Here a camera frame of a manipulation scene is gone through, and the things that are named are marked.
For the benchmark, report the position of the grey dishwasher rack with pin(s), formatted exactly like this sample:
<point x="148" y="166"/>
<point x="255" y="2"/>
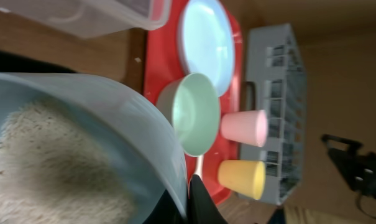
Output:
<point x="275" y="79"/>

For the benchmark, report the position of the pink plastic cup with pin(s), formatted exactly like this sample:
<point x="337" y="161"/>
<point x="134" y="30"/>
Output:
<point x="248" y="127"/>

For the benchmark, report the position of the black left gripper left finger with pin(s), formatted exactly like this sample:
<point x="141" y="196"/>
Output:
<point x="165" y="212"/>

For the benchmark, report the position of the light blue plate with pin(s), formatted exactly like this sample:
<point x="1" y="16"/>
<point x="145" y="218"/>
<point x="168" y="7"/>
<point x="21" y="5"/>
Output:
<point x="205" y="42"/>

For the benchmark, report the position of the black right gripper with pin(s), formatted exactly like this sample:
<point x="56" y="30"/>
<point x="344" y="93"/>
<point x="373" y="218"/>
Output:
<point x="358" y="171"/>

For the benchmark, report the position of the yellow plastic cup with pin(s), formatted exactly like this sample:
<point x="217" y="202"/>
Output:
<point x="244" y="177"/>

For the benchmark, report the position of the clear plastic bin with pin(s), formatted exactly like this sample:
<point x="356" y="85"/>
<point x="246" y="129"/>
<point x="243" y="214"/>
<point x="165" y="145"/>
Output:
<point x="92" y="18"/>

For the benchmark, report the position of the white rice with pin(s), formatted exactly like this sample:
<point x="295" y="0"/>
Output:
<point x="52" y="171"/>

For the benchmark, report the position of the mint green bowl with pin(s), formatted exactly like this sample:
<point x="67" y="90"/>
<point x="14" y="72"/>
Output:
<point x="192" y="107"/>

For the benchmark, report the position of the light blue bowl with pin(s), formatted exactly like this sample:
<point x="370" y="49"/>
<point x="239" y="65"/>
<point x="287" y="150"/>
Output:
<point x="140" y="141"/>

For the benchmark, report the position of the black tray bin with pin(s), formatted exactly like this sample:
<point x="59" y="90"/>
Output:
<point x="16" y="63"/>

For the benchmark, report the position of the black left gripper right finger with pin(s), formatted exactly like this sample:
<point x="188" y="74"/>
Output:
<point x="201" y="208"/>

